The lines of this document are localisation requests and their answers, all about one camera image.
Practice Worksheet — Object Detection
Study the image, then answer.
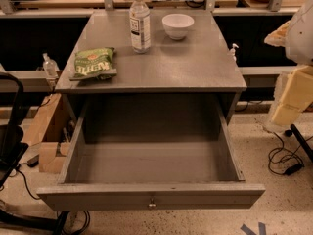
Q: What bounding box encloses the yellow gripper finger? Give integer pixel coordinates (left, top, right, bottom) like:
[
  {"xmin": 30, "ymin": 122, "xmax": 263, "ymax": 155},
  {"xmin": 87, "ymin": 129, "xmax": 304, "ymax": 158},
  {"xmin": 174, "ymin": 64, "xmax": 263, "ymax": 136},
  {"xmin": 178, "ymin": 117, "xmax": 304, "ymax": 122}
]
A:
[{"xmin": 271, "ymin": 66, "xmax": 313, "ymax": 126}]

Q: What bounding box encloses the clear plastic water bottle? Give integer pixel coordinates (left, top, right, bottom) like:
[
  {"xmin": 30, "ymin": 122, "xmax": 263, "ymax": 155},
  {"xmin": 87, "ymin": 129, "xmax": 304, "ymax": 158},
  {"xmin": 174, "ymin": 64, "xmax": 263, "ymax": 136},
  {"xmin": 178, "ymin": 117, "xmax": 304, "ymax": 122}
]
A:
[{"xmin": 129, "ymin": 0, "xmax": 151, "ymax": 53}]

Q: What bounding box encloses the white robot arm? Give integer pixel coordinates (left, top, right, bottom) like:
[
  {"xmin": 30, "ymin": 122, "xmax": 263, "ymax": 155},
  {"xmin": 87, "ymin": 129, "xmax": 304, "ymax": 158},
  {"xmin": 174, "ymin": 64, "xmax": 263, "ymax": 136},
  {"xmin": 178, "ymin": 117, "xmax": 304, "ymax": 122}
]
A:
[{"xmin": 264, "ymin": 0, "xmax": 313, "ymax": 125}]

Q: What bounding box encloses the small white pump bottle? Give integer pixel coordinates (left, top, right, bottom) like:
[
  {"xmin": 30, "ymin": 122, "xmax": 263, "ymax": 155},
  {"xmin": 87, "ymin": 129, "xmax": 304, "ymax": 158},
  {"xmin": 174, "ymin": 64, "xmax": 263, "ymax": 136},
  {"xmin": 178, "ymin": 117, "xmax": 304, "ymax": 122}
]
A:
[{"xmin": 229, "ymin": 43, "xmax": 239, "ymax": 61}]

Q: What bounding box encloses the grey cabinet with top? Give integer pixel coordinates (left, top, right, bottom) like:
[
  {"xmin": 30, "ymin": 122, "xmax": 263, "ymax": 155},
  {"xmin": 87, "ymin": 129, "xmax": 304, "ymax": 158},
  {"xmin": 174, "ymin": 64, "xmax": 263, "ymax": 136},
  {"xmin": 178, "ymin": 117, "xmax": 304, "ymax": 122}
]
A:
[{"xmin": 54, "ymin": 9, "xmax": 248, "ymax": 125}]

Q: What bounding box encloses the open grey top drawer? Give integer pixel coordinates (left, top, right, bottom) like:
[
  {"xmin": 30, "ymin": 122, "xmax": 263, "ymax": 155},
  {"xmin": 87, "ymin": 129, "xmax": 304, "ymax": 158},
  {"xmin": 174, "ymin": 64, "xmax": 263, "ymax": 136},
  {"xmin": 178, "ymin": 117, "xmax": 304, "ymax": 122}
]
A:
[{"xmin": 38, "ymin": 94, "xmax": 265, "ymax": 212}]

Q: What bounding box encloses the small clear bottle left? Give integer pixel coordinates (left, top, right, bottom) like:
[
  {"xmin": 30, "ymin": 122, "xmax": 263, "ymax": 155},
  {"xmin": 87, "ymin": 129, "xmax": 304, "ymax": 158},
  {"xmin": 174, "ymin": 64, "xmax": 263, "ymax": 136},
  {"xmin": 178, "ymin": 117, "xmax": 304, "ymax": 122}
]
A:
[{"xmin": 42, "ymin": 53, "xmax": 59, "ymax": 77}]

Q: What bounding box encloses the white ceramic bowl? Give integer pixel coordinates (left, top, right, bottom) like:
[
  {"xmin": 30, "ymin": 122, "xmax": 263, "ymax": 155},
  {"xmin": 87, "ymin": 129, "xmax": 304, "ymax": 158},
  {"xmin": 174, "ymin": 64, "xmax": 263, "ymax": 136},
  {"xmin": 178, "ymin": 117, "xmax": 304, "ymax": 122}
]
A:
[{"xmin": 162, "ymin": 14, "xmax": 195, "ymax": 40}]

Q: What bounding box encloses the green chip bag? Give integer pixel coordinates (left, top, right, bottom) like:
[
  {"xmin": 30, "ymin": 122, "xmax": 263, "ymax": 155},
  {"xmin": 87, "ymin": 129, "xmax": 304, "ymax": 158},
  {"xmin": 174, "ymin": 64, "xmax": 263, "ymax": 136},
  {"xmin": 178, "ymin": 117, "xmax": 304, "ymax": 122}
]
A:
[{"xmin": 69, "ymin": 47, "xmax": 117, "ymax": 81}]

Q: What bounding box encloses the cardboard box on floor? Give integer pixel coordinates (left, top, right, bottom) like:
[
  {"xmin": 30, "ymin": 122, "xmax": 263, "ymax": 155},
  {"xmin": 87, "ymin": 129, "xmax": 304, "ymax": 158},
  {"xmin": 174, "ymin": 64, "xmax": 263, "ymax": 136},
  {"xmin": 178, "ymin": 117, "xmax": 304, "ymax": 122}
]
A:
[{"xmin": 22, "ymin": 94, "xmax": 70, "ymax": 174}]

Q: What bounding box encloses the black office chair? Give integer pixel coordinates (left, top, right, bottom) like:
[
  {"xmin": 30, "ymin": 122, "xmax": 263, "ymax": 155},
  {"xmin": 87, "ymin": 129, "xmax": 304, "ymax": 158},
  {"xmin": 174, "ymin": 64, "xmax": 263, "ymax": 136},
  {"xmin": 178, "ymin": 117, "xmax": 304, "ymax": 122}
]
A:
[{"xmin": 0, "ymin": 72, "xmax": 68, "ymax": 235}]

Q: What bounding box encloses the black power cable right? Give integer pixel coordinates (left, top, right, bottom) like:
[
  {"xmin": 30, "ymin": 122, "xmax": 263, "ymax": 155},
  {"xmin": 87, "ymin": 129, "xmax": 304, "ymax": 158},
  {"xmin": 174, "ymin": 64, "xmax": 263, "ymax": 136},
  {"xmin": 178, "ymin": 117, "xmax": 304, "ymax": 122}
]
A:
[{"xmin": 267, "ymin": 131, "xmax": 305, "ymax": 177}]

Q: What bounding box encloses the black cable left floor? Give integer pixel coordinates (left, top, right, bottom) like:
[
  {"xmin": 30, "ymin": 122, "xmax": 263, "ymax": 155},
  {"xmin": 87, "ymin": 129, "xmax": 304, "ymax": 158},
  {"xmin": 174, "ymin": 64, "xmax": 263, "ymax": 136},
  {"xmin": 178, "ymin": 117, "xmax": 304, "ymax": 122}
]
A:
[{"xmin": 14, "ymin": 166, "xmax": 42, "ymax": 202}]

